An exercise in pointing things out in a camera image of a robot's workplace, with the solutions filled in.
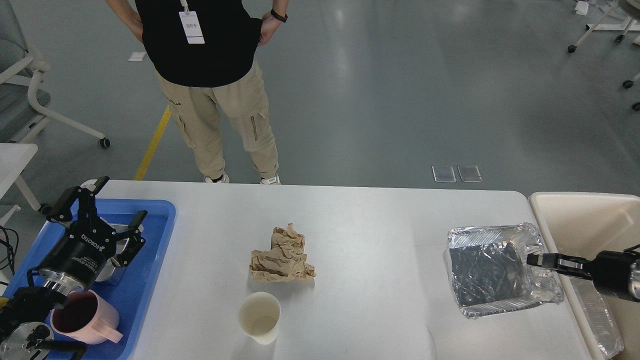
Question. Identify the white paper cup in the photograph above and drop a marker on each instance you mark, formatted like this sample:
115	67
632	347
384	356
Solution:
258	317

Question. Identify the white side table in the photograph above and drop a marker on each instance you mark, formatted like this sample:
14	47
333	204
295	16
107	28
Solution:
14	157

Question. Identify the beige plastic bin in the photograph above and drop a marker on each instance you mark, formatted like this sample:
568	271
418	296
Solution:
583	224

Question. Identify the white wheeled furniture frame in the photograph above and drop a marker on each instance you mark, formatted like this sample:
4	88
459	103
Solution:
607	52

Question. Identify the clear floor plate right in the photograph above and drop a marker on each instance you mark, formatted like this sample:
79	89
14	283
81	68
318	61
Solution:
469	173

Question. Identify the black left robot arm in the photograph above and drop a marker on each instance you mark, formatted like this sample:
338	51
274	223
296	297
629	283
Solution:
24	333

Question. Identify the crumpled brown paper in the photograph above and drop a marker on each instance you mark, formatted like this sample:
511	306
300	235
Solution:
285	261

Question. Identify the person in black shirt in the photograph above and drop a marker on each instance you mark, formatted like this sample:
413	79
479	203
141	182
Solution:
203	52

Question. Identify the pink ribbed mug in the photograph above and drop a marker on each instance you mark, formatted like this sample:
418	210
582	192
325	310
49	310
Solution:
87	318

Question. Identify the aluminium foil tray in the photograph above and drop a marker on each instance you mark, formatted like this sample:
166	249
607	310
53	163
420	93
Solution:
488	271

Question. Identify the clear floor plate left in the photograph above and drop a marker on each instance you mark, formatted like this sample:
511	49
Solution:
444	174

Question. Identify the white paper scrap on floor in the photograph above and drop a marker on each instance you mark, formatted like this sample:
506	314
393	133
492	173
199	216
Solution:
137	56

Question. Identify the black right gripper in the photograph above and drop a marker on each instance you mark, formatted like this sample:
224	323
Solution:
614	273

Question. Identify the clear floor plate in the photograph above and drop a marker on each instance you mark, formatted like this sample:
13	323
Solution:
469	173
444	174

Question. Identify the teal mug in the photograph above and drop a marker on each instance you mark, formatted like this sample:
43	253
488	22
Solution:
3	301

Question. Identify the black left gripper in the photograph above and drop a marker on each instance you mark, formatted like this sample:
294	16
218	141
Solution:
88	243

